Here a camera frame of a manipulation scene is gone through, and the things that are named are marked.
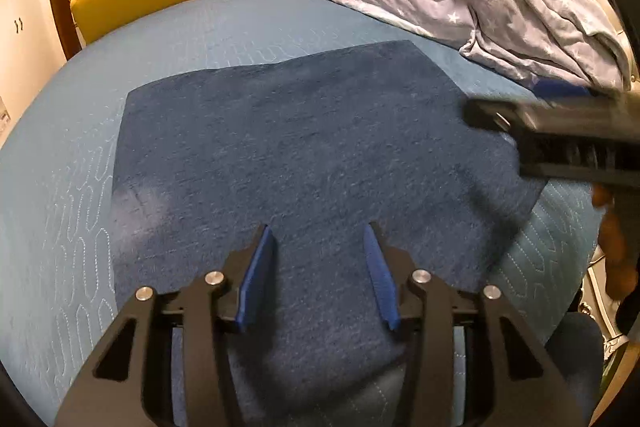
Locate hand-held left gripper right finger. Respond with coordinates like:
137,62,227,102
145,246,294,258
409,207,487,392
364,222,586,427

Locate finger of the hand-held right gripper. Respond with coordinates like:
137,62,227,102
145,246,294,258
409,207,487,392
531,78,593,102
464,98,533,132

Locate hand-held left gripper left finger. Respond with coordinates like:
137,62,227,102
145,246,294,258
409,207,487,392
52,224,275,427

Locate dark blue denim pants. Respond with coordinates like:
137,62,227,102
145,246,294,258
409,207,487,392
112,39,548,418

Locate person's right hand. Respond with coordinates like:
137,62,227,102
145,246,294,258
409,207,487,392
591,183,638,299

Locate person's leg in jeans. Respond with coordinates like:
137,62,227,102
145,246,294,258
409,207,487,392
544,311,607,427

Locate blue quilted bed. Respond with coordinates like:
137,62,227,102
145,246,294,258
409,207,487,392
0,0,608,427

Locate white wardrobe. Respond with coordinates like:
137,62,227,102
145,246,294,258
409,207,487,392
0,0,68,128

